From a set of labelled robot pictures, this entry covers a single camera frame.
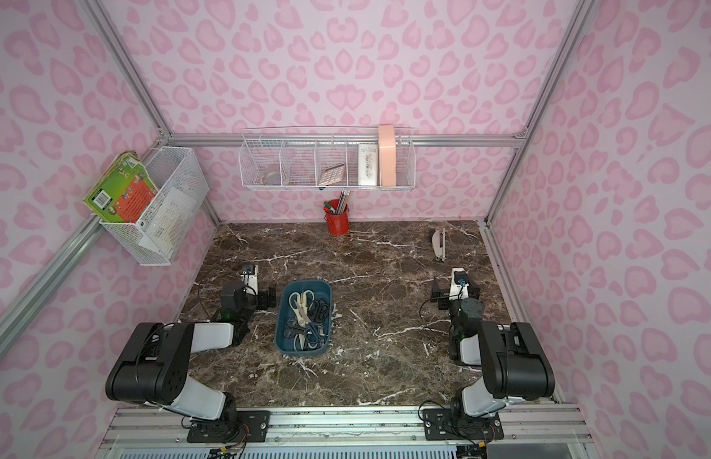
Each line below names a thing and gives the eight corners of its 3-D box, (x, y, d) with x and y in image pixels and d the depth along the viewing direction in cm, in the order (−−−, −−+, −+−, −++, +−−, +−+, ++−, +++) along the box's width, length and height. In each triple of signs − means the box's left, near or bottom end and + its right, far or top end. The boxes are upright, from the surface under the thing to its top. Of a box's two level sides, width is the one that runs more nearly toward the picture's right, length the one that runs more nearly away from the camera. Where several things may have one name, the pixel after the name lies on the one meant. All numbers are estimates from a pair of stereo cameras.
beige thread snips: (435, 260, 110) (436, 255, 108) (430, 234, 119) (431, 228, 116) (449, 260, 110) (451, 255, 107) (443, 233, 119) (444, 228, 116)
